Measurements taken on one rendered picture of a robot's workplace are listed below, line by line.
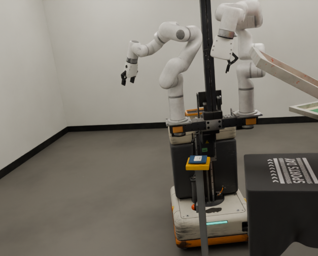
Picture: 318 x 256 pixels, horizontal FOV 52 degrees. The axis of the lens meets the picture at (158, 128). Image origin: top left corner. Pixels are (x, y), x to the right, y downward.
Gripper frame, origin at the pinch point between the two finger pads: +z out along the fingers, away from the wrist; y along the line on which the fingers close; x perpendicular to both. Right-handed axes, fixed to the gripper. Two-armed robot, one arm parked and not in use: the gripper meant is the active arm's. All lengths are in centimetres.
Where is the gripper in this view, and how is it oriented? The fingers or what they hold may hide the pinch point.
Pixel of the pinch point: (217, 68)
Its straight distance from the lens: 164.1
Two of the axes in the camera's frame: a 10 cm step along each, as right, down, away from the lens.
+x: -2.1, 3.1, -9.3
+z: -1.8, 9.2, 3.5
